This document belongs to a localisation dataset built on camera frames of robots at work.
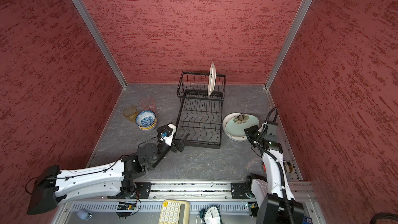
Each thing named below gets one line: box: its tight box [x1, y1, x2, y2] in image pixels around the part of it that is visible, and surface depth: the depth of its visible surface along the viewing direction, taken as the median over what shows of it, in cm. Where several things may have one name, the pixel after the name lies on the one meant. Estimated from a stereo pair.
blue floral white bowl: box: [135, 110, 156, 128], surface depth 95 cm
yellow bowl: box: [137, 120, 158, 131], surface depth 91 cm
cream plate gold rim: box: [207, 61, 217, 97], surface depth 79 cm
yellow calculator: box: [158, 199, 191, 224], surface depth 69 cm
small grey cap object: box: [76, 208, 93, 221], surface depth 68 cm
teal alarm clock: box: [199, 204, 223, 224], surface depth 66 cm
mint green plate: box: [222, 112, 260, 142], surface depth 93 cm
